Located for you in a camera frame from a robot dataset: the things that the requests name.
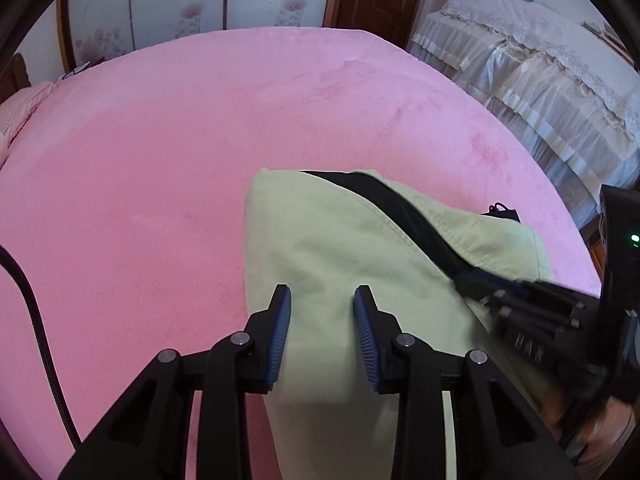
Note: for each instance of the small white box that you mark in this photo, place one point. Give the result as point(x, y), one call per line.
point(75, 71)

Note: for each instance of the plain pink pillow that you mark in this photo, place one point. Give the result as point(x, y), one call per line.
point(25, 105)

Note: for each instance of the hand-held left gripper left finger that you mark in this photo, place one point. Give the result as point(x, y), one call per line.
point(280, 330)

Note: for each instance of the wooden drawer cabinet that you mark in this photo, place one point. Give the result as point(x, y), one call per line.
point(594, 250)

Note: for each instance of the green and black hooded jacket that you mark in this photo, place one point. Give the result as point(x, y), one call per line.
point(325, 240)

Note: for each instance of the pile of books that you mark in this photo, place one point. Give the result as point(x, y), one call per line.
point(605, 32)

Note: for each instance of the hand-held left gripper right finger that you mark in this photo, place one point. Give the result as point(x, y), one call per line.
point(365, 335)

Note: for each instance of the pink bed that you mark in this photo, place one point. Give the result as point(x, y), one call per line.
point(175, 160)

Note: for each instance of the dark wooden headboard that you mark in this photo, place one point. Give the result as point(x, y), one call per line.
point(12, 77)

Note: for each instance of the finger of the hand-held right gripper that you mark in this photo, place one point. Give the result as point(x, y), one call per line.
point(520, 285)
point(530, 312)

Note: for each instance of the lace covered furniture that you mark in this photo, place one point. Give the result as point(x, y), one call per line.
point(540, 75)

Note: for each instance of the floral sliding door wardrobe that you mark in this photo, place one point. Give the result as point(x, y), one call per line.
point(175, 5)

